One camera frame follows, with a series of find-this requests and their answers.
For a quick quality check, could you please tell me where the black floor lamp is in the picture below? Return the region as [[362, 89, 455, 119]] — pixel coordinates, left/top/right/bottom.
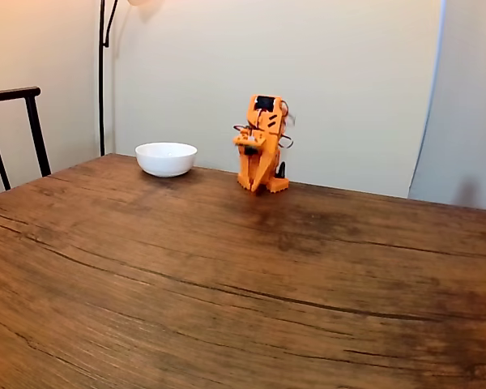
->
[[98, 0, 165, 157]]

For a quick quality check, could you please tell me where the white bowl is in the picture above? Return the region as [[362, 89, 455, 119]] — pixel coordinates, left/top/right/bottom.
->
[[134, 141, 198, 178]]

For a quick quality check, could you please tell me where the camera on orange mount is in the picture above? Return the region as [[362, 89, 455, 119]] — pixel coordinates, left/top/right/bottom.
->
[[232, 130, 267, 157]]

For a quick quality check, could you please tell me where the black chair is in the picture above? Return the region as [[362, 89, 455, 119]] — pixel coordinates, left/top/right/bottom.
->
[[0, 86, 53, 191]]

